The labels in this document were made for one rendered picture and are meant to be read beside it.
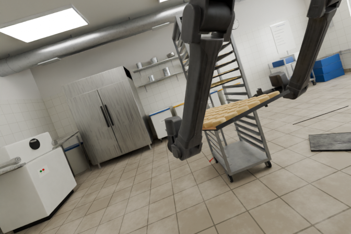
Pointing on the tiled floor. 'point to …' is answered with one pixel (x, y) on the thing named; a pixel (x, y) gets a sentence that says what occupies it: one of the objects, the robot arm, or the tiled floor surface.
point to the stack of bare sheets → (330, 142)
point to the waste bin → (77, 158)
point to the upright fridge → (108, 114)
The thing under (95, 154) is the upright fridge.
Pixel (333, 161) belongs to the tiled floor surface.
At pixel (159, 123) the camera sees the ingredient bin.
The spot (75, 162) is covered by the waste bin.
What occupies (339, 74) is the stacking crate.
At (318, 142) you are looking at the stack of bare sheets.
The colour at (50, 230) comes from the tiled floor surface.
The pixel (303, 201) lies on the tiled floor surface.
